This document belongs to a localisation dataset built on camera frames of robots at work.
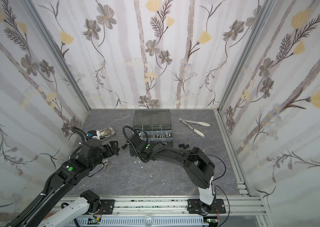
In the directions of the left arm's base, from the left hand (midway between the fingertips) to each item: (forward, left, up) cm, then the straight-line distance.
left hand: (110, 141), depth 73 cm
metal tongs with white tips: (+20, -56, -20) cm, 62 cm away
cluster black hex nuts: (+8, -45, -23) cm, 51 cm away
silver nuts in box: (+16, -32, -21) cm, 41 cm away
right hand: (+3, -9, -9) cm, 13 cm away
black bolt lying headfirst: (+9, -2, -21) cm, 23 cm away
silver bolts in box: (+16, -25, -21) cm, 37 cm away
